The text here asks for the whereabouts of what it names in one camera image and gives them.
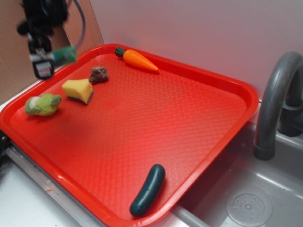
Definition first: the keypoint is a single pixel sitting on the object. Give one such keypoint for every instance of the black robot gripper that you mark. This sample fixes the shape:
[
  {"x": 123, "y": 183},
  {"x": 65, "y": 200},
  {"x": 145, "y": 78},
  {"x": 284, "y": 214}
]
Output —
[{"x": 41, "y": 17}]

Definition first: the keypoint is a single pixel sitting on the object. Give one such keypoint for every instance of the green rectangular block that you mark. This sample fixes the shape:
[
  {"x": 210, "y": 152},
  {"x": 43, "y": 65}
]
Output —
[{"x": 65, "y": 55}]

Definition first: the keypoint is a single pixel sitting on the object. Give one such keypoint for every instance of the brown cardboard box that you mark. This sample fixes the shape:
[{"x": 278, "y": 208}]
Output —
[{"x": 16, "y": 71}]

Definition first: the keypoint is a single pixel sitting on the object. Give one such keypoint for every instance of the green plush frog toy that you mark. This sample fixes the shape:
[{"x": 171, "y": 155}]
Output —
[{"x": 44, "y": 105}]

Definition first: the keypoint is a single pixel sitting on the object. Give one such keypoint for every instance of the yellow sponge piece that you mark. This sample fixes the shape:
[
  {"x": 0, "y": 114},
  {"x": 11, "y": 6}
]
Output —
[{"x": 80, "y": 89}]

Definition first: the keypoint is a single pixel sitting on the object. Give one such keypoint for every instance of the brown rock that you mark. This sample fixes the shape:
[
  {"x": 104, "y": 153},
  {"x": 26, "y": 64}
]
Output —
[{"x": 98, "y": 74}]

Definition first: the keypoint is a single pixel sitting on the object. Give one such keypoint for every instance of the orange toy carrot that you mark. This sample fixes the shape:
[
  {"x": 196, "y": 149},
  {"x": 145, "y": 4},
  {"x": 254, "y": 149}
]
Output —
[{"x": 135, "y": 59}]

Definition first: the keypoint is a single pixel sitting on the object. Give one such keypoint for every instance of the red plastic tray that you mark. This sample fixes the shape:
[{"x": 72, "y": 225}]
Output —
[{"x": 181, "y": 117}]

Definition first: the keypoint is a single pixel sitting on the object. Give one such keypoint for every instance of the dark green toy cucumber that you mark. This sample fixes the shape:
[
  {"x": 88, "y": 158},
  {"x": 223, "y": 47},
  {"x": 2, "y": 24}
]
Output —
[{"x": 149, "y": 191}]

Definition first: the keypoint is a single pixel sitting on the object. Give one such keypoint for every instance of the grey toy sink basin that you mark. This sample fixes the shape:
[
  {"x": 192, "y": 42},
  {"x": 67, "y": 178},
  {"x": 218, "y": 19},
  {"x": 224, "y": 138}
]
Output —
[{"x": 238, "y": 190}]

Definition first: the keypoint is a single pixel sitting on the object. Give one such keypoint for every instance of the grey toy faucet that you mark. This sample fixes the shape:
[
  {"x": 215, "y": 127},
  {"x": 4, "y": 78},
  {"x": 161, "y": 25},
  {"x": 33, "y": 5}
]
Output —
[{"x": 281, "y": 107}]

